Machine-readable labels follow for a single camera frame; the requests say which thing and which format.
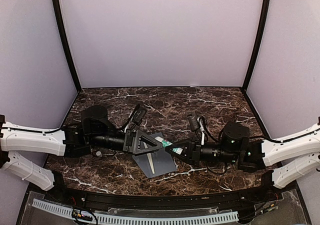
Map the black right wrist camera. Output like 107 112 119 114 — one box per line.
187 113 200 132

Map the beige letter sheet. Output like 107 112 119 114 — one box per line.
147 153 155 175

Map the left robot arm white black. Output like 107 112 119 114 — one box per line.
0 105 163 203

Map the green white glue stick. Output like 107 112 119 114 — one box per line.
155 136 183 155

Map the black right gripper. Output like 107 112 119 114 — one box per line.
165 137 239 168

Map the black left frame post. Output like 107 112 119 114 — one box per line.
52 0 82 93

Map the black right frame post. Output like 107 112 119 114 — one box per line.
241 0 270 94

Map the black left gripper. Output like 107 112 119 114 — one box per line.
88 128 163 156

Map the grey paper envelope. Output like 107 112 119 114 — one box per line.
132 132 177 178

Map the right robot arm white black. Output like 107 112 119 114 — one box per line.
165 115 320 202

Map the white glue stick cap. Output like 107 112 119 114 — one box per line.
94 150 103 158

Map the white slotted cable duct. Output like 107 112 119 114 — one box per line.
32 199 239 225

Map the black frame post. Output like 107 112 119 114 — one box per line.
241 0 270 94
52 0 82 93

